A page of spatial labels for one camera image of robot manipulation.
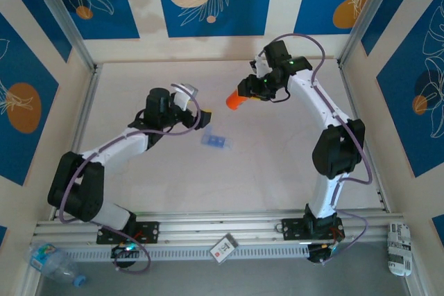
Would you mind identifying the orange pill bottle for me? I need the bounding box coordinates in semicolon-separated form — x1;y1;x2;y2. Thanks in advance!
225;89;251;112

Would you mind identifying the small blue packet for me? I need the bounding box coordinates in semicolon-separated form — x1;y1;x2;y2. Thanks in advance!
200;125;235;153

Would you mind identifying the white card with red mark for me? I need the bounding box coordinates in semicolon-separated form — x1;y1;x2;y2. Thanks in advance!
209;232;239;264

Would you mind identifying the clear plastic water bottle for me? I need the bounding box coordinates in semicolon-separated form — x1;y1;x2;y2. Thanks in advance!
26;242;87;288

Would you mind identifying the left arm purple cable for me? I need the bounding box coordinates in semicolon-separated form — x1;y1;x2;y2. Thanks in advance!
58;82;202;273

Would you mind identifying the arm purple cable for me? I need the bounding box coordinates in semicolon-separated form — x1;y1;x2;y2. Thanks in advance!
58;82;202;273
256;33;374;265

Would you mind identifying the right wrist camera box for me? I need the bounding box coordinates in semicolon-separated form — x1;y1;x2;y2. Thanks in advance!
249;54;271;78

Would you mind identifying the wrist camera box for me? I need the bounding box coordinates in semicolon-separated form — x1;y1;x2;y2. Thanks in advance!
249;54;271;78
171;82;199;112

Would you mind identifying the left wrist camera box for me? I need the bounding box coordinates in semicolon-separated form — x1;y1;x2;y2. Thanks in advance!
171;82;199;112

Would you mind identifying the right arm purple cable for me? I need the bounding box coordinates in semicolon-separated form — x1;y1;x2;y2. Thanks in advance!
256;33;374;265

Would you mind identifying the aluminium table side rail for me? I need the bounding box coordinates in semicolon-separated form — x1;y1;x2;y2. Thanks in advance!
50;63;102;223
336;62;392;214

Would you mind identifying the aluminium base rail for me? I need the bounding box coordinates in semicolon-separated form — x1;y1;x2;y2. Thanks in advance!
33;208;407;244

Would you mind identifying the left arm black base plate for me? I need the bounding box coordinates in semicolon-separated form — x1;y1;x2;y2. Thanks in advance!
95;220;161;245

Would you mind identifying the aluminium frame post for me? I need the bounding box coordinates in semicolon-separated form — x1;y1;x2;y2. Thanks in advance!
336;0;428;70
24;0;99;71

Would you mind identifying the grey slotted cable duct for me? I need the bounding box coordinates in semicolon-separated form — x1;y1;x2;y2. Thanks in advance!
62;242;313;263

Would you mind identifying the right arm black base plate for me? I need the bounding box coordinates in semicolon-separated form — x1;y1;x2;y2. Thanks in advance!
280;217;347;242

